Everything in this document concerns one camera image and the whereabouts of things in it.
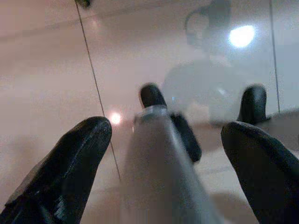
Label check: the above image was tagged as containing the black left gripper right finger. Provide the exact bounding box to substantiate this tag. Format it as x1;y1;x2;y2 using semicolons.
221;121;299;224

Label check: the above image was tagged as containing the robot left leg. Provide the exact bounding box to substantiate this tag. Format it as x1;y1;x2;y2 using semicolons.
121;83;212;224

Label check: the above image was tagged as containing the robot right leg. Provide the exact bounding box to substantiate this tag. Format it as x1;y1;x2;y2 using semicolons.
236;84;273;124

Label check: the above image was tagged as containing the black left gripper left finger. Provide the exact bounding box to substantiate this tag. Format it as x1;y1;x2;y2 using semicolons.
0;116;113;224

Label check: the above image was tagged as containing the robot leg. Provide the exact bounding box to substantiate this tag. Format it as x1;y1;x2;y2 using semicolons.
236;84;273;124
121;83;212;224

